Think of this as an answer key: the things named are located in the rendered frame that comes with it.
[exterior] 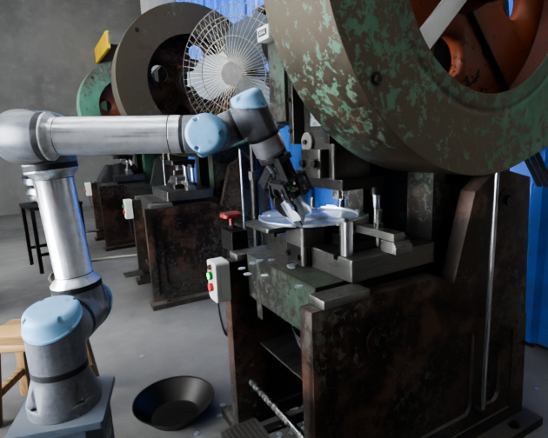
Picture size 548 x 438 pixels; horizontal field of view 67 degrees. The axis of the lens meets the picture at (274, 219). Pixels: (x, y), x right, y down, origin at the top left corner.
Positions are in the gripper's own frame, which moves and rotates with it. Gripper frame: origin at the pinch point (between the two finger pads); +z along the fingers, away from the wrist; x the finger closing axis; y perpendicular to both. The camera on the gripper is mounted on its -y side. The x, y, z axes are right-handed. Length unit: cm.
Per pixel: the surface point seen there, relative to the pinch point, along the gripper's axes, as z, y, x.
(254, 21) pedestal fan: -49, -79, 62
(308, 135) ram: -14.4, -12.6, 21.2
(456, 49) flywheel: -25, 29, 36
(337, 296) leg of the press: 13.5, 16.5, -7.3
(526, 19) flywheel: -23, 31, 59
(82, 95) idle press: -60, -314, 22
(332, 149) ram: -10.4, -2.7, 20.2
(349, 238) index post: 7.6, 9.5, 6.3
